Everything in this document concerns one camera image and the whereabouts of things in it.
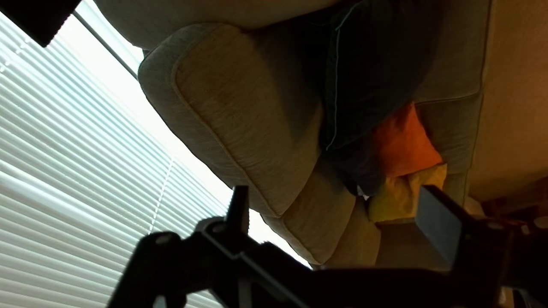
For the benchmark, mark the narrow white window blinds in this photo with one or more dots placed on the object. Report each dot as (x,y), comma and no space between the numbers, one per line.
(69,172)

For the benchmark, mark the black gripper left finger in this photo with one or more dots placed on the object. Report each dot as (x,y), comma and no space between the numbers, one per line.
(194,274)

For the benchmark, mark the yellow pillow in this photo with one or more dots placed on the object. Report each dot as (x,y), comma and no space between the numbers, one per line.
(399,197)

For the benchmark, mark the dark blue pillow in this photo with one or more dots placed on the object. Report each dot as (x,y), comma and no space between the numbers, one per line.
(377,69)

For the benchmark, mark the orange pillow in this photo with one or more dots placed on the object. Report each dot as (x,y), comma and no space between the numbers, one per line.
(408,146)

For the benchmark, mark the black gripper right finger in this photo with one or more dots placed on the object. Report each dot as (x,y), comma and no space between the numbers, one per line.
(497,263)

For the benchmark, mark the black flat monitor with stand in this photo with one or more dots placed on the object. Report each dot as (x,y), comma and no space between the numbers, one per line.
(35,14)

